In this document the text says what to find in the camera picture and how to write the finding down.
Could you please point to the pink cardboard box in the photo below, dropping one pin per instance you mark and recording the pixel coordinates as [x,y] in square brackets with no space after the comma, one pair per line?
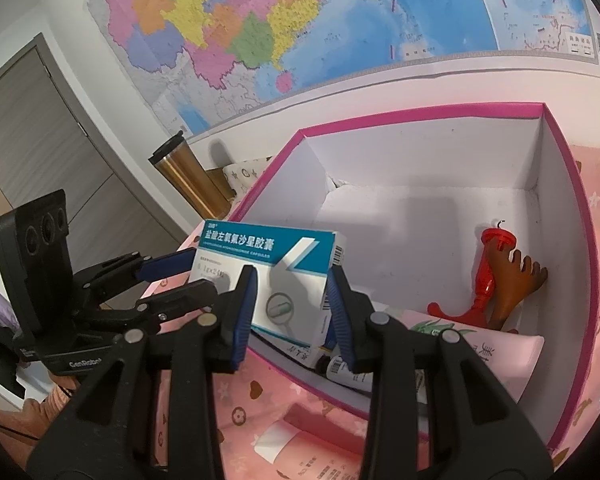
[430,160]

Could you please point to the wall map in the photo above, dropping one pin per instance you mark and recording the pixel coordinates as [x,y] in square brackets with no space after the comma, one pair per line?
[330,10]

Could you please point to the pink tube with green label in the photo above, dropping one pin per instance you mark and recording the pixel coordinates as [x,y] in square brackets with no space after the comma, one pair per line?
[490,355]

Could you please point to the brown wooden massager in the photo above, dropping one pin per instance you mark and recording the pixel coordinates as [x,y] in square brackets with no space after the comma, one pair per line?
[510,290]

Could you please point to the blue white medicine box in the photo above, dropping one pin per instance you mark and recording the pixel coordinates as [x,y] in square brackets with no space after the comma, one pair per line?
[290,280]

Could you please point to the grey door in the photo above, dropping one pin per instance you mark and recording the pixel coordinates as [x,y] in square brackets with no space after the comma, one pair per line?
[55,150]

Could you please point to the white tube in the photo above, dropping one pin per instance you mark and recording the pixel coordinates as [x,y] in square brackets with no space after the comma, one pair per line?
[360,382]

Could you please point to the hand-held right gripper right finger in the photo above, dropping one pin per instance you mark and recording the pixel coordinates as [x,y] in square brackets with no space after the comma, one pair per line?
[340,315]

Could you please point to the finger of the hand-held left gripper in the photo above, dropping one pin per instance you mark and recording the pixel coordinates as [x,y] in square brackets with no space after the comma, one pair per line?
[165,265]
[190,297]

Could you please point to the red plastic tool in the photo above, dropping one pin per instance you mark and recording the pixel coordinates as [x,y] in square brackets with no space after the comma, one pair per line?
[485,270]

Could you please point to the gold tumbler with black lid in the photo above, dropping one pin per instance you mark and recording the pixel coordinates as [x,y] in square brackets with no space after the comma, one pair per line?
[190,180]

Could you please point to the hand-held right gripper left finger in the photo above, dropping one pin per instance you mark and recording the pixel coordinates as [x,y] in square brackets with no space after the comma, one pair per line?
[245,310]

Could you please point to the pink tube with text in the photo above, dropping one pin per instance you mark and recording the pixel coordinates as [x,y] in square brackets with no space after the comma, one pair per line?
[310,440]

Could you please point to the person's left forearm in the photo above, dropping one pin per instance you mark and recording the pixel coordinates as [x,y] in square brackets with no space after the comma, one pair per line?
[45,405]

